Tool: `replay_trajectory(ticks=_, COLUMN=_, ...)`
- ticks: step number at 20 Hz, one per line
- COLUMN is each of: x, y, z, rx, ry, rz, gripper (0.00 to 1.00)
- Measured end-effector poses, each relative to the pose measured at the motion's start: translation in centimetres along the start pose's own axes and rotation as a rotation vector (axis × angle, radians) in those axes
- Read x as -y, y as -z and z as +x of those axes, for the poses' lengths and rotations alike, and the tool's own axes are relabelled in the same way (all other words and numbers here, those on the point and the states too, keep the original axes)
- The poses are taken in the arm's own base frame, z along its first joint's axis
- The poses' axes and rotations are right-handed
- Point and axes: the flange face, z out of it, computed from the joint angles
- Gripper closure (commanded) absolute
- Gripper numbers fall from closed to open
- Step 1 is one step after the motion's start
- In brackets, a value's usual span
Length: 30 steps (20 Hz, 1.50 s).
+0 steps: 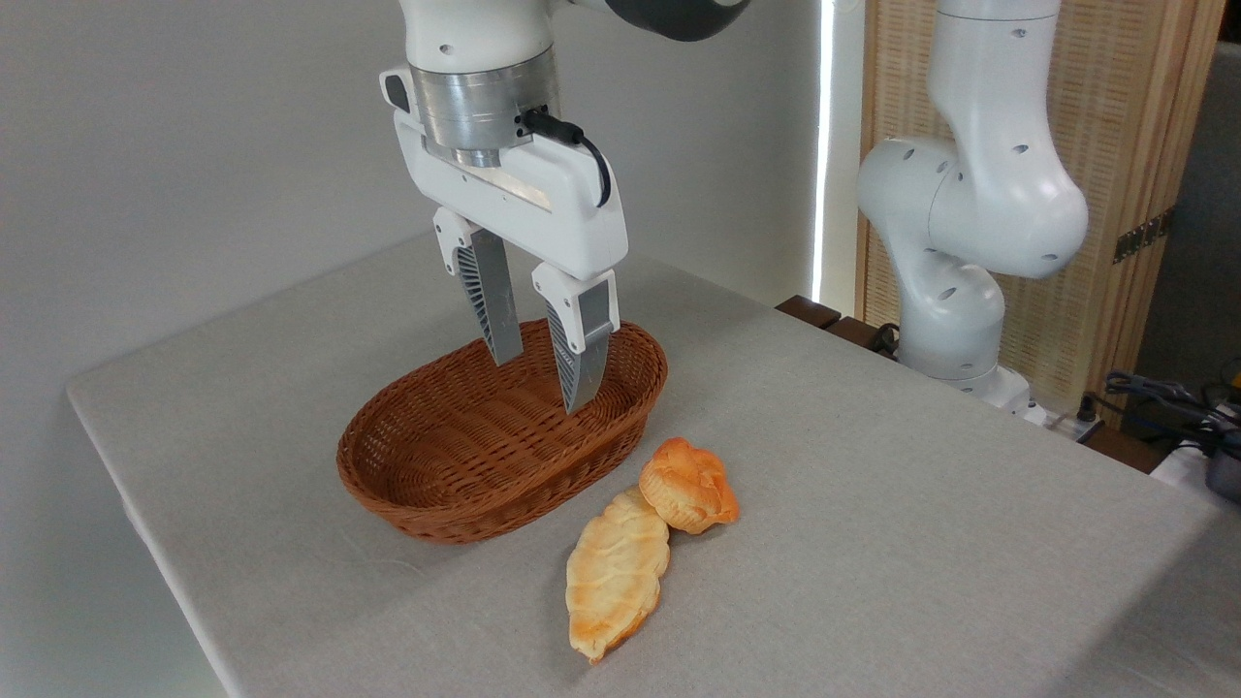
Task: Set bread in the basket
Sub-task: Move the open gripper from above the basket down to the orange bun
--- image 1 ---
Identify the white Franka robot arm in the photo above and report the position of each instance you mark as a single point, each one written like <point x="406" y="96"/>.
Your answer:
<point x="999" y="194"/>

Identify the grey tablecloth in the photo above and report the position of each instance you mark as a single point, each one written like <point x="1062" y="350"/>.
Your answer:
<point x="873" y="543"/>

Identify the long pale bread loaf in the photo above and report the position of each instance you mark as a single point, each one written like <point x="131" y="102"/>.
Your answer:
<point x="616" y="572"/>

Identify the brown wicker basket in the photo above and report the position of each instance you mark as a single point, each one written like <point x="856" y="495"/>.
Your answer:
<point x="456" y="456"/>

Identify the metal screen hinge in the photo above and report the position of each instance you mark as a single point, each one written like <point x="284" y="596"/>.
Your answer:
<point x="1144" y="236"/>

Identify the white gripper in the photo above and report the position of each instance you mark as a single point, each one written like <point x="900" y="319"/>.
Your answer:
<point x="543" y="208"/>

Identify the round orange bread bun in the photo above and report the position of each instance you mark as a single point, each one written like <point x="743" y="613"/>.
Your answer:
<point x="686" y="485"/>

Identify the white power strip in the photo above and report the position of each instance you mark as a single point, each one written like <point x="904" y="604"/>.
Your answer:
<point x="1062" y="423"/>

